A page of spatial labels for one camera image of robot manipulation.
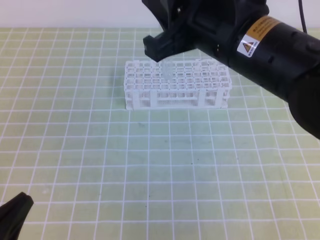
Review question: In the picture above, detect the white plastic test tube rack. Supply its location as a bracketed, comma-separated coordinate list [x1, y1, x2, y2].
[123, 59, 232, 110]

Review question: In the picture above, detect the clear glass test tube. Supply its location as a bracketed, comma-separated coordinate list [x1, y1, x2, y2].
[160, 58, 175, 83]

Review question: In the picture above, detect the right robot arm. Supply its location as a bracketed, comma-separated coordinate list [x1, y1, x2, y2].
[143, 0, 320, 138]

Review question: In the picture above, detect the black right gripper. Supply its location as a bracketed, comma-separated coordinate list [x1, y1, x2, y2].
[143, 0, 269, 65]

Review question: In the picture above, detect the black right camera cable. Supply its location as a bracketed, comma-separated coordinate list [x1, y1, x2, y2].
[297, 0, 309, 33]

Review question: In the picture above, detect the green grid tablecloth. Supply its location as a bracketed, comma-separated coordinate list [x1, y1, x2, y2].
[0, 28, 320, 240]

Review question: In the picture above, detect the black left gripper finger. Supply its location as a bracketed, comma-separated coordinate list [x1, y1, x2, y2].
[0, 192, 34, 240]

